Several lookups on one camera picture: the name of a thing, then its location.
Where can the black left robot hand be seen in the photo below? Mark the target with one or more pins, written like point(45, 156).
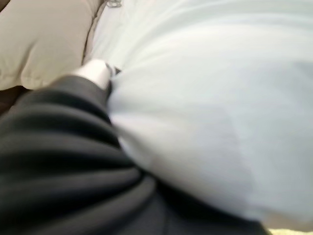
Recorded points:
point(61, 159)

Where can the white duvet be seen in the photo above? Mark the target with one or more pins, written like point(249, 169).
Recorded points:
point(207, 98)

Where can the large beige pillow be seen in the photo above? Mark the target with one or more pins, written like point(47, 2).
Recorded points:
point(44, 41)

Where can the woven fringed decorative pillow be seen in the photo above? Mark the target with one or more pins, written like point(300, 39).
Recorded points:
point(113, 3)

